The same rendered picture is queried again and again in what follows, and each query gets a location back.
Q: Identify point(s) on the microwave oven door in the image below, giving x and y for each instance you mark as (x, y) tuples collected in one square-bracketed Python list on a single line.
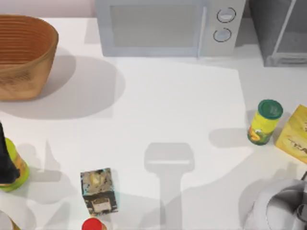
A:
[(153, 26)]

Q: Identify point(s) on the black and teal box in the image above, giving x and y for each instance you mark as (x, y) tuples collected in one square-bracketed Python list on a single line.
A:
[(99, 191)]

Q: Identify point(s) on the round microwave knob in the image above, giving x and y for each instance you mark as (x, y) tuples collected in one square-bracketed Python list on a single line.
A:
[(226, 14), (222, 35)]

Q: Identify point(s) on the yellow can with green lid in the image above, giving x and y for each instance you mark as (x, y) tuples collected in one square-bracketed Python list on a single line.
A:
[(262, 124)]

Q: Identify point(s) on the pale microwave oven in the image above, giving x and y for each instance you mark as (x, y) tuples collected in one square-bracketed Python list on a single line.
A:
[(237, 14)]

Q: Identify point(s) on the brown woven basket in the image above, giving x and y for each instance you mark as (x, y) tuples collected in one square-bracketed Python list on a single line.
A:
[(26, 72)]

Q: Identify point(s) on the yellow box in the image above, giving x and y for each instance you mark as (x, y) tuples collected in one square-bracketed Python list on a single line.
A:
[(293, 136)]

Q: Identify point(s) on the grey metal kettle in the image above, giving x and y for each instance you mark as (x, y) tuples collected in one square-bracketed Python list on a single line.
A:
[(275, 206)]

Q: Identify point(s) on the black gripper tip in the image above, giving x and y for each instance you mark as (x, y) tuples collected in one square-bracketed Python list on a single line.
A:
[(6, 163)]

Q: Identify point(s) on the white lidded brown can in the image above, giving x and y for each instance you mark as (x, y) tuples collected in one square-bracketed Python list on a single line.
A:
[(6, 222)]

